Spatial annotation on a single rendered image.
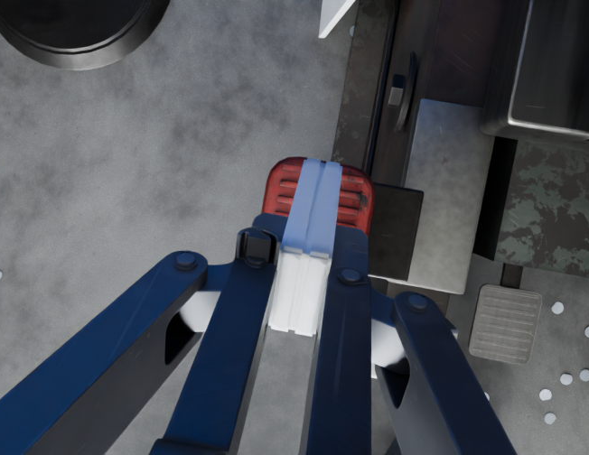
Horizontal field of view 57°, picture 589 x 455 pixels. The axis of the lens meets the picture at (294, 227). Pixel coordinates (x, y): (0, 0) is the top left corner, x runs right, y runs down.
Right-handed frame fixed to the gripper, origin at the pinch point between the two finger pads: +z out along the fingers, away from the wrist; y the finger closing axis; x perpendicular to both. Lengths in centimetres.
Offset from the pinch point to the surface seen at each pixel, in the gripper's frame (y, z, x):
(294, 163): -1.5, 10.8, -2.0
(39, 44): -57, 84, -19
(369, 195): 2.8, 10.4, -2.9
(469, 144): 10.3, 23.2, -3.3
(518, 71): 10.8, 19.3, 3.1
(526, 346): 38, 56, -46
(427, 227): 8.5, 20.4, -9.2
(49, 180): -53, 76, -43
